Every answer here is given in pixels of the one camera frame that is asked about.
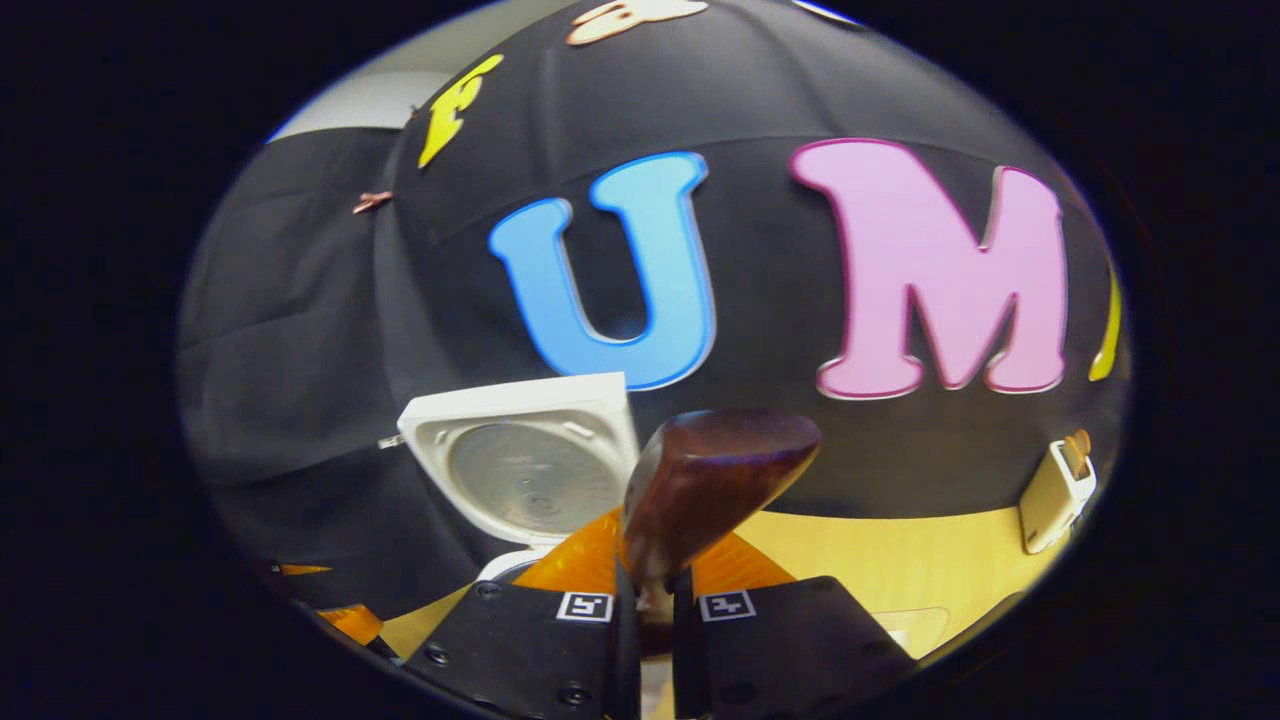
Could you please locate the white rice cooker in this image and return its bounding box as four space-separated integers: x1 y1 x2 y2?
397 372 641 586

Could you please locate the white toaster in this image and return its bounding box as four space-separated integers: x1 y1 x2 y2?
1018 438 1098 556

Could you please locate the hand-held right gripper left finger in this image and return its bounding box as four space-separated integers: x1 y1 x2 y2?
405 505 642 720

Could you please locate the black backdrop cloth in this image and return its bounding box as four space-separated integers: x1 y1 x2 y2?
178 0 1131 641

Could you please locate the brown wooden spoon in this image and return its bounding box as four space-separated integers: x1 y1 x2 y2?
620 408 823 626

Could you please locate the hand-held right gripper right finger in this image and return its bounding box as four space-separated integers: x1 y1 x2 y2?
670 530 917 720

